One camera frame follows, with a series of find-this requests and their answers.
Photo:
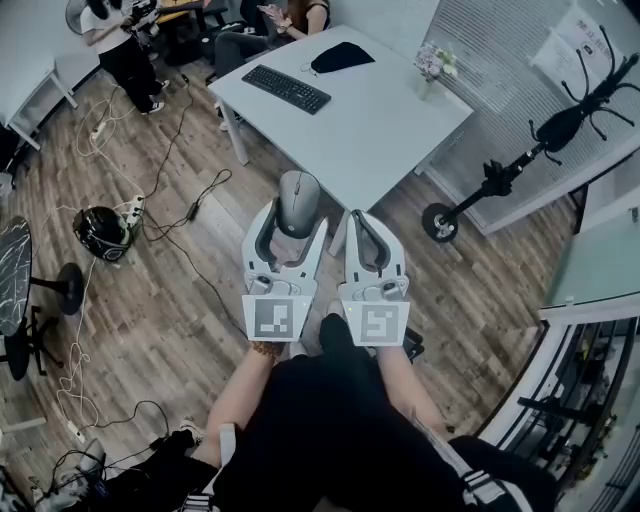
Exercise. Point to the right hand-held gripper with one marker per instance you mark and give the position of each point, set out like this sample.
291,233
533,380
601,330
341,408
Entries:
380,320

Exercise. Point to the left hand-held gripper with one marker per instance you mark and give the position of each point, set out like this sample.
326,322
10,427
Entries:
272,320

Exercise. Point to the grey computer mouse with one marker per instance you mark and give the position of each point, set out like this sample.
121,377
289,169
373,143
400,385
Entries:
299,205

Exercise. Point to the black keyboard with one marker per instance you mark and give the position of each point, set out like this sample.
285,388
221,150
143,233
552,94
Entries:
286,89

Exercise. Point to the person's left forearm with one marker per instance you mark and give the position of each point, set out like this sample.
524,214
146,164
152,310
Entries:
235,400

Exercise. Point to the person's right forearm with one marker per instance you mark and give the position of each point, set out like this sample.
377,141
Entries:
407,385

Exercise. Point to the person's light shoe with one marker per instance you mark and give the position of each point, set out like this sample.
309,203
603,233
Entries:
336,308

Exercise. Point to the black box device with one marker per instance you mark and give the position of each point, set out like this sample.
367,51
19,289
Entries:
414,345

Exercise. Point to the white power strip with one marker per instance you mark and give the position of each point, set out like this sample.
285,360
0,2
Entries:
135,209
100,131
76,431

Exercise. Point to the person's black clothing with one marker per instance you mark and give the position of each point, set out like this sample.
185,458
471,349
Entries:
340,425

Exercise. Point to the black helmet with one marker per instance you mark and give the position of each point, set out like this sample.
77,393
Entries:
102,235

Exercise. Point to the vase of pale flowers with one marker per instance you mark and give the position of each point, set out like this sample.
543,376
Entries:
434,65

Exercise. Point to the black fabric pouch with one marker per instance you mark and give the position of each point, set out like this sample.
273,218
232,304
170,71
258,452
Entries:
342,57

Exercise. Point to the black coat rack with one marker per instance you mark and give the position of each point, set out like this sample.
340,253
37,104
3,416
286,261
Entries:
560,127

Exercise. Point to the black metal rack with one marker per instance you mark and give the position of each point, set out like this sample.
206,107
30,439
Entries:
585,410

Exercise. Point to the orange round table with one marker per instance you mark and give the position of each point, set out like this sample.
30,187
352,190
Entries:
180,15

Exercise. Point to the white paper notice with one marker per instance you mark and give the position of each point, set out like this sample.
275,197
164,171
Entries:
555,55

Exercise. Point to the black office chair base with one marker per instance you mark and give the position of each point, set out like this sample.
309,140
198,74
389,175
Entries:
22,350

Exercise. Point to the white desk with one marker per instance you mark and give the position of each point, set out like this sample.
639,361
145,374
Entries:
30,105

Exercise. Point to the standing fan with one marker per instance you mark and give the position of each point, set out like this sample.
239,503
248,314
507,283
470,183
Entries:
79,15

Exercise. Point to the white paper sign red print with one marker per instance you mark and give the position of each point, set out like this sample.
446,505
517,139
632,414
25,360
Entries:
595,30

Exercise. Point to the round marble pedestal table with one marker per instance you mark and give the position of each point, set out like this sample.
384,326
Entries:
14,275

